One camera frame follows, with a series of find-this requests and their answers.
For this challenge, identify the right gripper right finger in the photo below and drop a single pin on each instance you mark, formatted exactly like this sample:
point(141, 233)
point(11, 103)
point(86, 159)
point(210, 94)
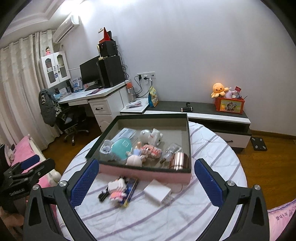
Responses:
point(252, 222)

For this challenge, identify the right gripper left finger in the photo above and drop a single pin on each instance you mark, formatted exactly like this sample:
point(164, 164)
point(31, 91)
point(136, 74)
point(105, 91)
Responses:
point(39, 223)

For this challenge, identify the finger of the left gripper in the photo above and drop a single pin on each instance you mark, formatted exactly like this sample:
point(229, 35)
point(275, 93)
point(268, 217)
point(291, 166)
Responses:
point(20, 167)
point(35, 172)

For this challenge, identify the white cup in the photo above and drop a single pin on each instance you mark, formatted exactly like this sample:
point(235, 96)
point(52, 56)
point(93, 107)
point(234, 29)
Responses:
point(105, 151)

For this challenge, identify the white pink block cat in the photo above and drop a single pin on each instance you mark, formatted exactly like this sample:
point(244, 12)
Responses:
point(115, 191)

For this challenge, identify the rose gold metal canister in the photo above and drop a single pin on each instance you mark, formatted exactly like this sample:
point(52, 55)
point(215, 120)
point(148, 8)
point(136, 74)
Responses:
point(179, 161)

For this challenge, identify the blue yellow small box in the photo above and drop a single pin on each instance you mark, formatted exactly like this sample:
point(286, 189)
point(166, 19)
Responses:
point(130, 188)

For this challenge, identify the white power adapter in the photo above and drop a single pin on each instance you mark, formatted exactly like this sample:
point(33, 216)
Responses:
point(157, 191)

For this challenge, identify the clear plastic card box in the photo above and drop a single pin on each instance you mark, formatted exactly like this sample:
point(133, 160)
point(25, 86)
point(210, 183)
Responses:
point(124, 133)

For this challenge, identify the small doll blue dress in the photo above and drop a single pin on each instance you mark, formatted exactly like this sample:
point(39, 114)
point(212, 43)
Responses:
point(136, 158)

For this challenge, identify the clear glass diffuser bottle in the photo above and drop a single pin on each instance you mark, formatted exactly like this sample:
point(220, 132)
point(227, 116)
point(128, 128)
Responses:
point(170, 150)

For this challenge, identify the pink pastel block figure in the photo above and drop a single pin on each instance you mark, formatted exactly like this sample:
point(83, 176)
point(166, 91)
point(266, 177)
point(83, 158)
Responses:
point(150, 152)

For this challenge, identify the white piggy bank figurine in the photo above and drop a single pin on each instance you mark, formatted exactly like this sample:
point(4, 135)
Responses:
point(153, 137)

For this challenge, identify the person left hand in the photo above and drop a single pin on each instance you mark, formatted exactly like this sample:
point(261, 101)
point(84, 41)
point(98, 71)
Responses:
point(11, 220)

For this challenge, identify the pink bedding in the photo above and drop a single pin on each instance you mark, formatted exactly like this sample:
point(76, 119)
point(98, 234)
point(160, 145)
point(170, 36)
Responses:
point(279, 217)

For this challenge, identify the black office chair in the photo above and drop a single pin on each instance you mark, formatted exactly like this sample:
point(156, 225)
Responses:
point(71, 122)

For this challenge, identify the striped white table cover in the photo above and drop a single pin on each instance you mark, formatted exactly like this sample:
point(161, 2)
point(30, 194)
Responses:
point(185, 215)

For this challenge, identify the black floor scale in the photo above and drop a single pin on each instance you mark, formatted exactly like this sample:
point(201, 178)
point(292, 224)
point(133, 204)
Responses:
point(258, 143)

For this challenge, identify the beige curtain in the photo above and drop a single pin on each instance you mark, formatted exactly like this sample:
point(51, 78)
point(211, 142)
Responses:
point(21, 82)

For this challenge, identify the low black white cabinet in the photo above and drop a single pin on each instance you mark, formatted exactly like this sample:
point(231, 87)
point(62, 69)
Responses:
point(232, 127)

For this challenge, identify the white computer desk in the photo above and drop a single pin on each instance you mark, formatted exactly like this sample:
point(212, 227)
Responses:
point(105, 104)

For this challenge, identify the white glass door cabinet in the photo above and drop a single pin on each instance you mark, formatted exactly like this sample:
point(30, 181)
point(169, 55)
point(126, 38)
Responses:
point(54, 69)

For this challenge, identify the black computer monitor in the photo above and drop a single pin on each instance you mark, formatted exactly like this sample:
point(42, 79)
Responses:
point(90, 74)

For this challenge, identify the red cartoon storage box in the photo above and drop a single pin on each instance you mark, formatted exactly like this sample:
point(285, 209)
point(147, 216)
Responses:
point(229, 105)

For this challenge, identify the pink storage box black rim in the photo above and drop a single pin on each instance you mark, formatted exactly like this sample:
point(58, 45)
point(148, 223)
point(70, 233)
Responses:
point(175, 129)

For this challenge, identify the orange lid water bottle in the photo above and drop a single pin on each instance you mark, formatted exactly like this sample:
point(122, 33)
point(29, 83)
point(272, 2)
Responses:
point(131, 92)

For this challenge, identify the orange octopus plush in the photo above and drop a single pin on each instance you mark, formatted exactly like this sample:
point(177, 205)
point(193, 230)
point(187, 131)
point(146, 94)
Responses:
point(219, 90)

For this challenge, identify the small black speaker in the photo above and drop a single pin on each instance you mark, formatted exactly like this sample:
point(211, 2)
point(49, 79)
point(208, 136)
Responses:
point(108, 49)

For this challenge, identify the snack bag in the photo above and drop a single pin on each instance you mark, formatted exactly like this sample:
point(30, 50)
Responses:
point(153, 97)

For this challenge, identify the white air conditioner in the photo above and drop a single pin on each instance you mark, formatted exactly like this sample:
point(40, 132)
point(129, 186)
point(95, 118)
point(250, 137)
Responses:
point(70, 23)

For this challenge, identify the red triangular item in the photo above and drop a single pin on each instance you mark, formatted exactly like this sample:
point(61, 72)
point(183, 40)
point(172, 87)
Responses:
point(106, 36)

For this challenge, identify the wall power outlet strip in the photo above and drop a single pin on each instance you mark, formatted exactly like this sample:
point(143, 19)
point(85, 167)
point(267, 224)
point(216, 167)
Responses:
point(148, 75)

